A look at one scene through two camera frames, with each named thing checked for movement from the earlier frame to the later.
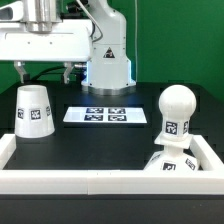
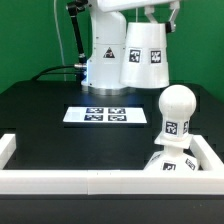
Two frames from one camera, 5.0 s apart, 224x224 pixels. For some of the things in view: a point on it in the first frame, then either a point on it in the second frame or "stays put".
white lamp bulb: (176, 103) stays put
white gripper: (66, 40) -> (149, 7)
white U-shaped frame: (208, 179) stays put
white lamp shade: (33, 112) -> (145, 58)
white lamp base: (173, 157) stays put
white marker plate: (105, 114) stays put
